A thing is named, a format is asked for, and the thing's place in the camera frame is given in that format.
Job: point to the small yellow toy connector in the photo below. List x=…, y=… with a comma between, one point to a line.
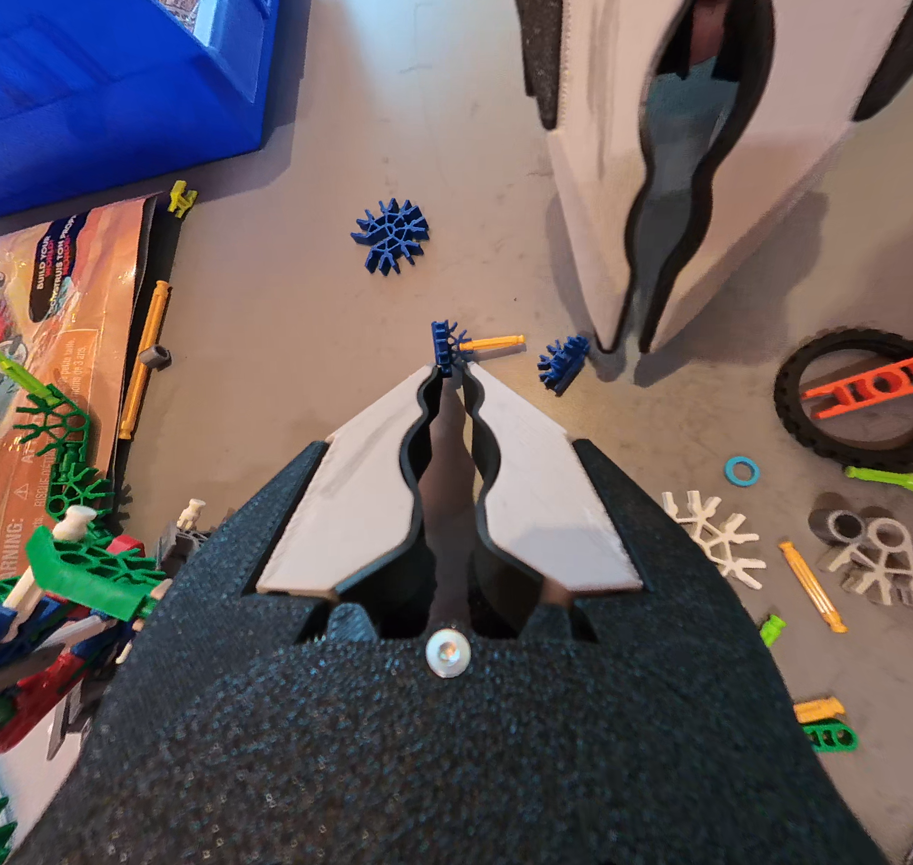
x=182, y=198

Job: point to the colourful toy construction model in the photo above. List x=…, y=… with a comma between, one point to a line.
x=93, y=573

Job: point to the orange instruction booklet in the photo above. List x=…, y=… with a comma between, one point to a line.
x=85, y=323

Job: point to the short yellow toy rod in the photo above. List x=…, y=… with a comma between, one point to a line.
x=496, y=342

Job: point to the short white toy rod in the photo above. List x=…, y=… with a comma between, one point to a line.
x=191, y=514

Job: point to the orange toy connector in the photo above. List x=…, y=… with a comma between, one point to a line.
x=856, y=380

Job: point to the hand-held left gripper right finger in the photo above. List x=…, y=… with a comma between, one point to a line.
x=549, y=501

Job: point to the green toy connector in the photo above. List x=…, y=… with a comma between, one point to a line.
x=813, y=737

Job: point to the long yellow toy rod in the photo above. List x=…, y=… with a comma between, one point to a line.
x=153, y=323

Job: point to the small blue toy connector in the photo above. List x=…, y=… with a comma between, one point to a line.
x=442, y=344
x=563, y=366

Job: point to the blue plastic bin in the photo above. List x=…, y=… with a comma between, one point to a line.
x=107, y=95

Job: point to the light grey toy connector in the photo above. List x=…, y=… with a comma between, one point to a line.
x=881, y=558

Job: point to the black toy tyre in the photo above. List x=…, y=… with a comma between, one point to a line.
x=788, y=401

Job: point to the small grey toy connector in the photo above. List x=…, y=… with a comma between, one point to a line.
x=155, y=357

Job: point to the lime green toy rod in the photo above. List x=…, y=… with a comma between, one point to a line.
x=884, y=476

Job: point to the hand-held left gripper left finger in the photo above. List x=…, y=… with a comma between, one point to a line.
x=356, y=494

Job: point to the green snowflake connector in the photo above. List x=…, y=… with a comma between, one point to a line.
x=6, y=826

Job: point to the dark grey toy spool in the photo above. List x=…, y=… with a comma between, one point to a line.
x=824, y=523

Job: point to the large blue snowflake connector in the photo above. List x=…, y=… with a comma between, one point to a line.
x=391, y=237

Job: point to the short lime green rod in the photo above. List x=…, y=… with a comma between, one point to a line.
x=772, y=630

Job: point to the white snowflake connector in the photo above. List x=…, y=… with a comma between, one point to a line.
x=720, y=533

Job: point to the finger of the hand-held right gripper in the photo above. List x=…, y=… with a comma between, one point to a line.
x=606, y=131
x=799, y=131

